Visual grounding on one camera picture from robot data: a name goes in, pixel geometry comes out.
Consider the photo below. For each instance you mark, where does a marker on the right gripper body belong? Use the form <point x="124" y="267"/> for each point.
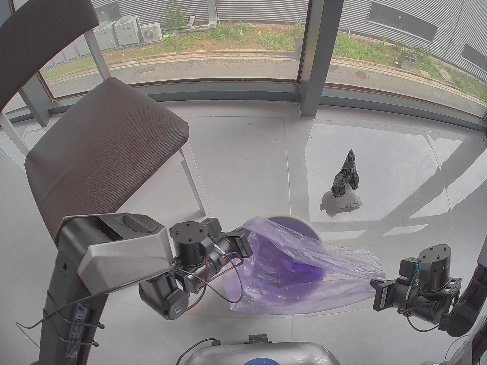
<point x="384" y="297"/>

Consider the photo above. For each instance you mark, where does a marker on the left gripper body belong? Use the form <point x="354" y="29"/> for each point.
<point x="243" y="245"/>

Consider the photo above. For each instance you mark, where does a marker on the purple plastic bag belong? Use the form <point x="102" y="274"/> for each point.
<point x="296" y="276"/>

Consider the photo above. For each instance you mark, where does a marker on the black plastic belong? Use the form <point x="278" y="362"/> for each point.
<point x="345" y="177"/>

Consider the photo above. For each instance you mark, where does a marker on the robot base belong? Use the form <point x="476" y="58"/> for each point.
<point x="266" y="354"/>

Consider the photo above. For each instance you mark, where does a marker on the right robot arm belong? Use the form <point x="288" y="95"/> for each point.
<point x="433" y="264"/>

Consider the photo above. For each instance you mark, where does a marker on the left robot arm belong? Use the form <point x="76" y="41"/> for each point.
<point x="125" y="257"/>

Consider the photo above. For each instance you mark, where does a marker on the white trash bin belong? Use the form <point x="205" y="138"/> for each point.
<point x="293" y="222"/>

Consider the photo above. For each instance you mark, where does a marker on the white printed wrapper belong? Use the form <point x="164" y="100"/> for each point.
<point x="350" y="202"/>

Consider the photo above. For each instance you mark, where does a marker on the window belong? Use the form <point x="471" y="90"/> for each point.
<point x="319" y="51"/>

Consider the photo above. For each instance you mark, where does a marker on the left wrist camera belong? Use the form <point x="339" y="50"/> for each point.
<point x="213" y="226"/>

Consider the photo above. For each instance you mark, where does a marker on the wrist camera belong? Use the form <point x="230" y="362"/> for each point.
<point x="408" y="266"/>
<point x="213" y="226"/>

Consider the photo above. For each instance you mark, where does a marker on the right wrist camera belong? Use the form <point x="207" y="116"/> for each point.
<point x="408" y="266"/>

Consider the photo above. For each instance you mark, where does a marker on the brown padded white frame chair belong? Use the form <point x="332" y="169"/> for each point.
<point x="106" y="146"/>

